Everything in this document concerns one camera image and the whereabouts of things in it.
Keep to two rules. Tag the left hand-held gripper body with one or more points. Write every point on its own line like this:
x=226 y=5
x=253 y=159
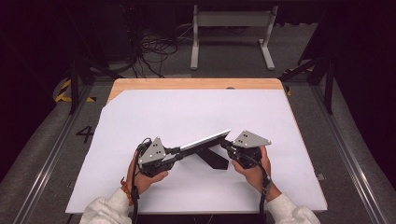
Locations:
x=154 y=154

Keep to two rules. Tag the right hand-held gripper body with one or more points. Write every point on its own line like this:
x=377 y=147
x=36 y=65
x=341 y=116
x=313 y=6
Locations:
x=249 y=146

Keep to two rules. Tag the silver and black folding stand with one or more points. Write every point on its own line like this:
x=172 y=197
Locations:
x=205 y=143

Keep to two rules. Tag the person's left hand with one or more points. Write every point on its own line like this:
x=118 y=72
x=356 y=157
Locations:
x=144 y=182

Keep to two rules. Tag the person's right hand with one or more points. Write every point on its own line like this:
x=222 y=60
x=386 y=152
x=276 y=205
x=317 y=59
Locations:
x=257 y=175

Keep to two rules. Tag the white table mat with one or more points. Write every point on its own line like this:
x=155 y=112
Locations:
x=193 y=112

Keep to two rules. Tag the wooden table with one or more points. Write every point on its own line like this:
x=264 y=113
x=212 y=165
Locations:
x=193 y=84

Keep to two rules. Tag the black metal stand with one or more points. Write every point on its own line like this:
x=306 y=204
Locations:
x=328 y=87
x=73 y=87

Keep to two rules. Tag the yellow black hazard tape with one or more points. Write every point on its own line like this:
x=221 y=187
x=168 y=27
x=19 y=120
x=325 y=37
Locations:
x=63 y=89

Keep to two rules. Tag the metal floor rail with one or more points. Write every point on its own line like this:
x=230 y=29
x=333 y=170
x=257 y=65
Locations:
x=348 y=161
x=53 y=155

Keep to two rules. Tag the white metal desk frame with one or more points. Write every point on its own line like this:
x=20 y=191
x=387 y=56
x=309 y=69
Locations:
x=232 y=18

